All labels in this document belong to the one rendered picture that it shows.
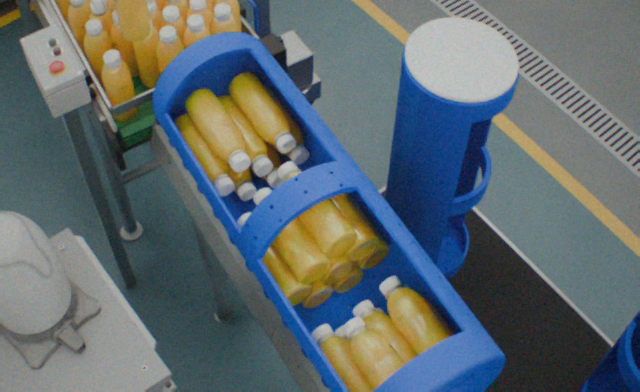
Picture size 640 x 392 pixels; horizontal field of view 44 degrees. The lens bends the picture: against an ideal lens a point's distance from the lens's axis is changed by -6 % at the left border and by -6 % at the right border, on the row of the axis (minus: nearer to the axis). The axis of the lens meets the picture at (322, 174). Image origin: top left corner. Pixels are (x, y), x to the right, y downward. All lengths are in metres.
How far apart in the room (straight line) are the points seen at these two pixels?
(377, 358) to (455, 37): 0.91
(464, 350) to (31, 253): 0.73
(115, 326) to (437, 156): 0.93
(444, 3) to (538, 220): 1.15
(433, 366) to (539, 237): 1.70
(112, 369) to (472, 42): 1.14
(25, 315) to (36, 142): 1.88
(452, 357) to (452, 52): 0.89
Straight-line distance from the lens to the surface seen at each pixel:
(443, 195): 2.21
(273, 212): 1.49
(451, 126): 1.98
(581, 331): 2.68
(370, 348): 1.44
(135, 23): 1.86
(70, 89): 1.94
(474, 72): 1.98
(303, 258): 1.52
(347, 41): 3.47
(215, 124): 1.70
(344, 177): 1.52
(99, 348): 1.56
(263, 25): 2.49
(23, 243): 1.39
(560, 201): 3.10
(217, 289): 2.53
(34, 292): 1.42
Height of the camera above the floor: 2.46
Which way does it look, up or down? 54 degrees down
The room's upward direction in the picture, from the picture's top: 1 degrees clockwise
